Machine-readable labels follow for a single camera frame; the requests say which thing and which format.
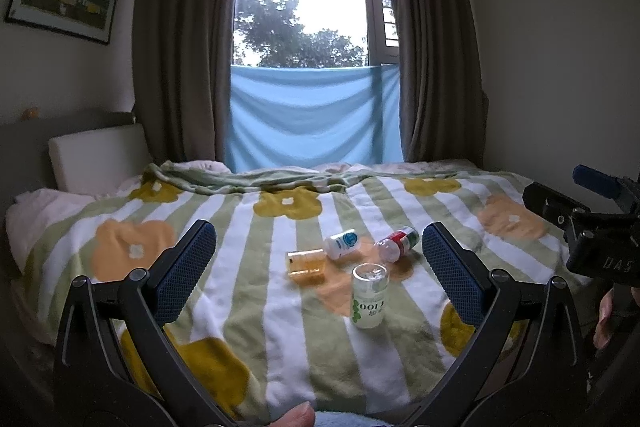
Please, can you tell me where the flower striped blanket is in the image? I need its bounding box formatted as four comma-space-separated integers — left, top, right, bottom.
22, 159, 596, 424

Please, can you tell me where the light blue clothing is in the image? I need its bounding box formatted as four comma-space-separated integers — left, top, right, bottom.
302, 410, 403, 427

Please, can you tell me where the person's right hand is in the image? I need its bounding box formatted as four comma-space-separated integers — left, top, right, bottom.
593, 289, 617, 349

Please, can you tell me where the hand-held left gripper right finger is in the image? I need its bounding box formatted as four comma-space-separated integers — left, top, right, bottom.
400, 222, 596, 427

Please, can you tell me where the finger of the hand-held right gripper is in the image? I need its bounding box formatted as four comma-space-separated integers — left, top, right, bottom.
572, 164, 624, 202
522, 181, 592, 234

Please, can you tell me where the person's leg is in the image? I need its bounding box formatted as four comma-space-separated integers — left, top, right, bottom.
269, 401, 317, 427

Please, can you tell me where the white bottle blue label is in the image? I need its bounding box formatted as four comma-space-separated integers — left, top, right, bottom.
322, 229, 371, 261

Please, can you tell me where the amber glass cup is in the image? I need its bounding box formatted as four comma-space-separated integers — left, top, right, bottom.
286, 248, 329, 281

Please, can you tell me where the light blue hanging cloth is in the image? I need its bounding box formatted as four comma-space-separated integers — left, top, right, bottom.
224, 62, 405, 173

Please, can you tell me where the red green labelled bottle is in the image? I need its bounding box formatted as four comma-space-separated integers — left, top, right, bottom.
374, 225, 421, 263

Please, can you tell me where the brown curtain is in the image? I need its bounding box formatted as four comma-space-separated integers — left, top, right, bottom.
376, 0, 490, 166
131, 0, 247, 168

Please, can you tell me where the white headboard cushion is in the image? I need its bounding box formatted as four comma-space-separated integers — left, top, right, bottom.
48, 122, 154, 196

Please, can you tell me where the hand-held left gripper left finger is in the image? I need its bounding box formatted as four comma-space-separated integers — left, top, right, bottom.
52, 219, 236, 427

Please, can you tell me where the grey headboard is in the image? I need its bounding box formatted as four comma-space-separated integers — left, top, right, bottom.
0, 108, 137, 202

